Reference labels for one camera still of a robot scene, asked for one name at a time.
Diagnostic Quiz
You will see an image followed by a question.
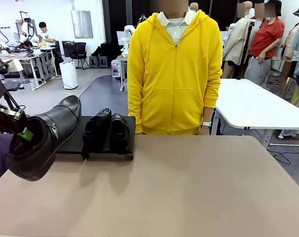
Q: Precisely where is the black buckle dress shoe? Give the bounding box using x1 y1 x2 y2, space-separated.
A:
6 95 82 182

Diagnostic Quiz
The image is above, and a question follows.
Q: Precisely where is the small black loafer shoe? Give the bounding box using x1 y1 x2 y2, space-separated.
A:
82 108 112 152
110 113 130 155

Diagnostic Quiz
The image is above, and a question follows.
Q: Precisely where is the person's right forearm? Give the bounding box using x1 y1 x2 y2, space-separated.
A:
127 91 145 134

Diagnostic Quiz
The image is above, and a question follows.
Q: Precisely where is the person's left forearm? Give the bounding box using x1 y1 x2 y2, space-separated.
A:
203 81 223 122

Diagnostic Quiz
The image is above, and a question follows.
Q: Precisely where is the black tripod stand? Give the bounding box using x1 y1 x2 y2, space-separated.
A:
0 74 27 117

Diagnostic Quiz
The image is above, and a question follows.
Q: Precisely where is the white air purifier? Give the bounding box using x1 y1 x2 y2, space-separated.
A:
59 61 78 90

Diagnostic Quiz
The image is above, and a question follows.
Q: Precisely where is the seated man in white t-shirt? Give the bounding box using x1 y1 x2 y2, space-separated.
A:
35 21 56 46

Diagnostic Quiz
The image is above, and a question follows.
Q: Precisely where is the black office chair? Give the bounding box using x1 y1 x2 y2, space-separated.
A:
70 42 89 70

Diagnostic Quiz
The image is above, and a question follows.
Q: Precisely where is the black white lab robot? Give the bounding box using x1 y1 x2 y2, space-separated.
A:
15 10 39 51

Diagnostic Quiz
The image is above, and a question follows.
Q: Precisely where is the black backpack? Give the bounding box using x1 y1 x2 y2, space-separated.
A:
91 43 113 58

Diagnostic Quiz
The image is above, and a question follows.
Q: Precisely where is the lit computer case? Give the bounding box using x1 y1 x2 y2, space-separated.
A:
111 60 122 79

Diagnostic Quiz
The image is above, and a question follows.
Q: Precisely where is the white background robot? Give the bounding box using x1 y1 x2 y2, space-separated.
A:
121 24 136 59

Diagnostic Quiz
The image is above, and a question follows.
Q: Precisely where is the person in yellow hoodie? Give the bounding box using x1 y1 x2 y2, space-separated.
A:
127 9 224 136

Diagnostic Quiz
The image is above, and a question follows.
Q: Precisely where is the white folding table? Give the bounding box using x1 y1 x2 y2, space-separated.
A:
215 78 299 150

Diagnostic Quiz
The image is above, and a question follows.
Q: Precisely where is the mannequin in beige jacket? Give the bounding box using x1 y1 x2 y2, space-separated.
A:
223 1 254 79

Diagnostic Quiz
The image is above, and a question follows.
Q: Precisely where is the figure in red t-shirt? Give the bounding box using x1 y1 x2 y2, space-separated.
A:
245 0 286 89

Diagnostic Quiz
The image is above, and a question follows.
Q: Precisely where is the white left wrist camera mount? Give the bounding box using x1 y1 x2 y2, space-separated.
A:
6 59 23 75

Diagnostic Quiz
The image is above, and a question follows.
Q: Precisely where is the grey wall panel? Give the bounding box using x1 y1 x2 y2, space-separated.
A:
71 10 94 39

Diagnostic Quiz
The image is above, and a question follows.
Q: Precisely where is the black floor cable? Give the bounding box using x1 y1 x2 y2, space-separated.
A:
272 151 292 165

